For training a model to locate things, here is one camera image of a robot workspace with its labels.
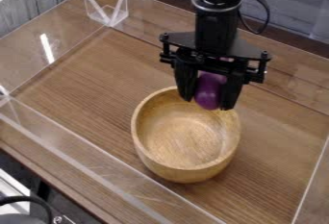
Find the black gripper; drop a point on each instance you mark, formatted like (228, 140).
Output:
(214, 49)

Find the purple toy eggplant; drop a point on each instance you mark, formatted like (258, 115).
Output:
(208, 94)

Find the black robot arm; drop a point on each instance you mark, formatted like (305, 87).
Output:
(214, 63)

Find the oval wooden bowl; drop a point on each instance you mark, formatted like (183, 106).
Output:
(183, 142)

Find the clear acrylic corner bracket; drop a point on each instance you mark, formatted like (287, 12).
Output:
(107, 15)

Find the clear acrylic enclosure walls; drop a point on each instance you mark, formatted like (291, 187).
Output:
(75, 76)

